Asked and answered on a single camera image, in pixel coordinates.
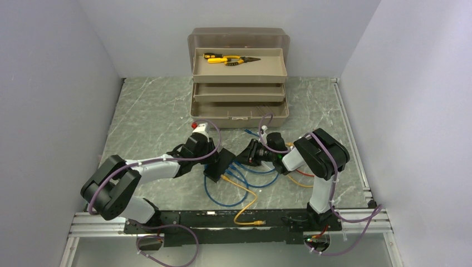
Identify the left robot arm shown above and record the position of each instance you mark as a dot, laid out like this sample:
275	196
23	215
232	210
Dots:
109	192

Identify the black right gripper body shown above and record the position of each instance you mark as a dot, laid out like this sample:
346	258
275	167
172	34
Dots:
257	154

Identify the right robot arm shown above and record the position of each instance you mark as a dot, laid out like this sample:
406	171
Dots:
325	157

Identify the beige plastic toolbox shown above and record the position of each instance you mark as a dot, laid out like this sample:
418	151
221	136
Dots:
238	96

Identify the yellow black screwdriver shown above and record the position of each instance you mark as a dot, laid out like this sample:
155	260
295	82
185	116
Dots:
216	55

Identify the blue ethernet cable long loop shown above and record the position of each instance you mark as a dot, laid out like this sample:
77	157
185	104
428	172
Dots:
224	194

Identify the black network switch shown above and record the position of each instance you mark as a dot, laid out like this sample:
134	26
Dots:
215	170

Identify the yellow black pliers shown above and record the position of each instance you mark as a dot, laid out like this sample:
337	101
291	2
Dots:
232	60

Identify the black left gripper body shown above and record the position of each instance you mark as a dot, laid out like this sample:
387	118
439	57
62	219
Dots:
205	161

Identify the aluminium frame rail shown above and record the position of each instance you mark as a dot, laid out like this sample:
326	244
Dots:
239	222

